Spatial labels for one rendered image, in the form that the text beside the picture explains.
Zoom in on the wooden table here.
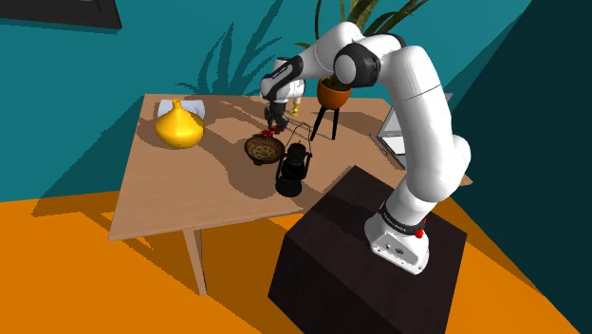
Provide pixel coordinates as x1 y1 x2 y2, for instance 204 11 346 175
107 93 474 297

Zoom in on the grey laptop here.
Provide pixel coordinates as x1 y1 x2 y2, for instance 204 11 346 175
368 92 455 171

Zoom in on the black lantern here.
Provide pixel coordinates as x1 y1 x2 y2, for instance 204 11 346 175
274 121 314 199

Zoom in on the yellow gourd vase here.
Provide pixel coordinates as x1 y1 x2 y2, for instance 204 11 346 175
155 98 206 150

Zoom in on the dark framed wall picture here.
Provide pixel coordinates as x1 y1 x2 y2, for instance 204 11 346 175
0 0 123 30

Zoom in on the brown woven bowl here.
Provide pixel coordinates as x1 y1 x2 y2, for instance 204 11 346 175
244 133 287 167

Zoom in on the potted plant on black legs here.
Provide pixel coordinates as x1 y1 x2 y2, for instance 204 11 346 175
294 0 433 142

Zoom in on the dark robot stand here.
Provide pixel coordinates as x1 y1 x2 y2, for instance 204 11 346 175
268 164 469 334

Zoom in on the pale blue flat box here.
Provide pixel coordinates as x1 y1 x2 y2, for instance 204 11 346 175
157 98 207 120

